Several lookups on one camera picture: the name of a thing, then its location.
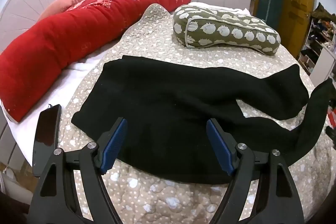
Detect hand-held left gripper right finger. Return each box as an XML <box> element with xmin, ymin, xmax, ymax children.
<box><xmin>206</xmin><ymin>119</ymin><xmax>305</xmax><ymax>224</ymax></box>

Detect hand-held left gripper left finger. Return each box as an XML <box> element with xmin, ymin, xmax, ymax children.
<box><xmin>28</xmin><ymin>117</ymin><xmax>128</xmax><ymax>224</ymax></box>

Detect black pants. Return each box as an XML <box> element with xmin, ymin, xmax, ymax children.
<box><xmin>71</xmin><ymin>55</ymin><xmax>336</xmax><ymax>185</ymax></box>

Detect beige quilted blanket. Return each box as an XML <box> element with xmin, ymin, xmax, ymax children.
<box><xmin>56</xmin><ymin>4</ymin><xmax>336</xmax><ymax>224</ymax></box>

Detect green pillow with white print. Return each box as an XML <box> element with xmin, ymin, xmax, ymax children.
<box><xmin>173</xmin><ymin>4</ymin><xmax>281</xmax><ymax>56</ymax></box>

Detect red rolled quilt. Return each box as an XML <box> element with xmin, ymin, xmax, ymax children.
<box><xmin>0</xmin><ymin>0</ymin><xmax>193</xmax><ymax>123</ymax></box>

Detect cluttered white shelf rack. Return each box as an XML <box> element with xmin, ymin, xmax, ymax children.
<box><xmin>298</xmin><ymin>2</ymin><xmax>336</xmax><ymax>83</ymax></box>

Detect pink pillow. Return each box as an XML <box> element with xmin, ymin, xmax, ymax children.
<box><xmin>37</xmin><ymin>0</ymin><xmax>93</xmax><ymax>21</ymax></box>

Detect yellow wooden door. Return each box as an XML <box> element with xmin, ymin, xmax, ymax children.
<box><xmin>278</xmin><ymin>0</ymin><xmax>315</xmax><ymax>59</ymax></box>

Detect grey padded bed frame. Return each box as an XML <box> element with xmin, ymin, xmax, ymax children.
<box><xmin>0</xmin><ymin>119</ymin><xmax>34</xmax><ymax>169</ymax></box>

